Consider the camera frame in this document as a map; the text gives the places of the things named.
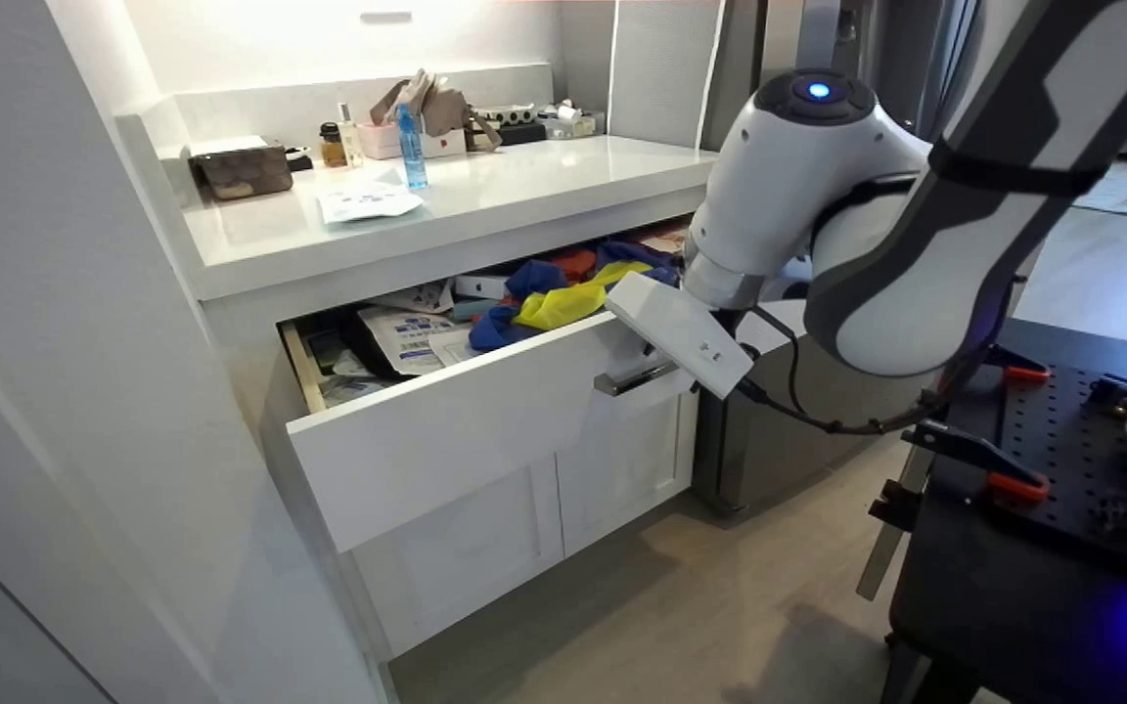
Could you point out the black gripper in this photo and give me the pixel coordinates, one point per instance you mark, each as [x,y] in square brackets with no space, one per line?
[658,371]

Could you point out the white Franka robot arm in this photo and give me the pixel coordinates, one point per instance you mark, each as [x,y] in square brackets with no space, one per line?
[902,276]

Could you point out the black drawer item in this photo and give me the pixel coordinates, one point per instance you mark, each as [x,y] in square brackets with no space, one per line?
[333,358]

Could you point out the narrow white lower cabinet door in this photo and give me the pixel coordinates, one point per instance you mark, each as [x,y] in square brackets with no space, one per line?
[622,473]

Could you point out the yellow cloth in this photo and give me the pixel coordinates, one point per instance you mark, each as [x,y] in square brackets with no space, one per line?
[570,301]

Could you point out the dark blue cloth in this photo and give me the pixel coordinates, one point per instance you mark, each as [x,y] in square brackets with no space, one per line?
[645,259]

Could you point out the stainless steel refrigerator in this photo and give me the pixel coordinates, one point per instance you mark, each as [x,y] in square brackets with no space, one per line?
[746,454]

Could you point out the red cloth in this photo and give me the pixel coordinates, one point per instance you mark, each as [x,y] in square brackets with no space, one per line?
[574,263]

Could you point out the small white countertop item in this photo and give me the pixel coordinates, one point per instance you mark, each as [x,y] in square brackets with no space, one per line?
[574,119]

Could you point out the black countertop item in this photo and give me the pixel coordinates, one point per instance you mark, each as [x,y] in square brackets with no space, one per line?
[522,132]

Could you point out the wide white lower cabinet door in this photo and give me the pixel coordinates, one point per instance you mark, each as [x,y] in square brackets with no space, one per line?
[458,570]

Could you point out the blue plastic bottle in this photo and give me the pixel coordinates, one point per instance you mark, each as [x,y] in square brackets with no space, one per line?
[408,149]

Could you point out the white printed paper sheet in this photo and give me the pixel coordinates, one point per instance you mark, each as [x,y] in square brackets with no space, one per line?
[365,200]

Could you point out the small amber bottle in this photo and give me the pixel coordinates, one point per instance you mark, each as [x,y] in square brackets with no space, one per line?
[329,145]

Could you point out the black perforated robot table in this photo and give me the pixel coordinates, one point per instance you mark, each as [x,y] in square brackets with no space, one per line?
[1020,589]

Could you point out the small black clamp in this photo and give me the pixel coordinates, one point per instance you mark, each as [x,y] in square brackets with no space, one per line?
[1122,397]

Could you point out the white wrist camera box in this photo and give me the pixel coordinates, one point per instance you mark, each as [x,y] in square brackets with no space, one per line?
[688,335]

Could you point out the white wall outlet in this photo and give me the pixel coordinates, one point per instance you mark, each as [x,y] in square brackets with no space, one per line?
[385,19]

